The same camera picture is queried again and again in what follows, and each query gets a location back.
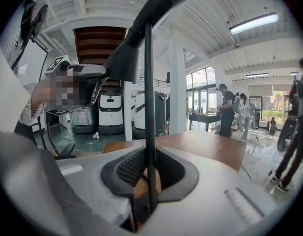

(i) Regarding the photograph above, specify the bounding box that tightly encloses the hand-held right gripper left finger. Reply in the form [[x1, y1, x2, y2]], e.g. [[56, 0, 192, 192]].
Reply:
[[0, 130, 149, 236]]

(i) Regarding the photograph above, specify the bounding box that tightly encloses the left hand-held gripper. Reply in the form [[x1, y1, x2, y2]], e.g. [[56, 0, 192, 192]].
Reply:
[[44, 55, 108, 116]]

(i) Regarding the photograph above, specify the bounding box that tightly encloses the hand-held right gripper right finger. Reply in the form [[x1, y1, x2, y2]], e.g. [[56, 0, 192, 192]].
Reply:
[[141, 145, 286, 236]]

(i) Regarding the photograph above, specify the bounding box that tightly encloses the dark brown desk lamp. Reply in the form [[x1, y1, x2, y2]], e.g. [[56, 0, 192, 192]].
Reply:
[[104, 0, 195, 213]]

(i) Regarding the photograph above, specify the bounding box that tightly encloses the person's left forearm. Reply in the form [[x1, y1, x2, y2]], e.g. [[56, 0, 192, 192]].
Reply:
[[18, 81, 52, 127]]

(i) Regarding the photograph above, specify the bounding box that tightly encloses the white robot with black screen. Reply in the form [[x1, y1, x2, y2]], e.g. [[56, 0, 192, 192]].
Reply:
[[98, 90, 124, 135]]

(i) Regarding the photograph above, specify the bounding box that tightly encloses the brown wooden staircase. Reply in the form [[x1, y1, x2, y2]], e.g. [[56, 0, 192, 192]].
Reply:
[[74, 26, 128, 66]]

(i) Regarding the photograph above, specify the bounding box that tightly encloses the brown wooden table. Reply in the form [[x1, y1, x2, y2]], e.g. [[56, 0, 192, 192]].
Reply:
[[103, 129, 248, 173]]

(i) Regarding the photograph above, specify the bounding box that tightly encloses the large white black delivery robot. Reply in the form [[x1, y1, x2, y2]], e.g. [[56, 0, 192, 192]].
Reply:
[[131, 89, 167, 139]]

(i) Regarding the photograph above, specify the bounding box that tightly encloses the black metal railing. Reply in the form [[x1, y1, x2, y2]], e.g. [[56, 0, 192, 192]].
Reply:
[[139, 76, 171, 89]]

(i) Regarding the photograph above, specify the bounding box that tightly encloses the black table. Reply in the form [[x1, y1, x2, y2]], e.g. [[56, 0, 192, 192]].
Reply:
[[188, 111, 222, 132]]

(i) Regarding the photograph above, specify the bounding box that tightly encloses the person's striped shirt torso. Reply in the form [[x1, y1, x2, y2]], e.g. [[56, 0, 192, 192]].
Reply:
[[0, 0, 39, 73]]

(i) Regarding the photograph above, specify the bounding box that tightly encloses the black curved shell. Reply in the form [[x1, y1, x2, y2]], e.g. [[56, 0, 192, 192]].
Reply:
[[276, 116, 299, 153]]

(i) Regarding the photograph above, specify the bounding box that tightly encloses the long ceiling light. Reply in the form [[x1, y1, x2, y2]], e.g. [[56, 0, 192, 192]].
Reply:
[[245, 73, 269, 79], [229, 12, 280, 36]]

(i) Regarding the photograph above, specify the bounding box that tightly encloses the black backpack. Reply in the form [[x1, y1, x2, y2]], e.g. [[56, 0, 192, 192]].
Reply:
[[289, 72, 303, 106]]

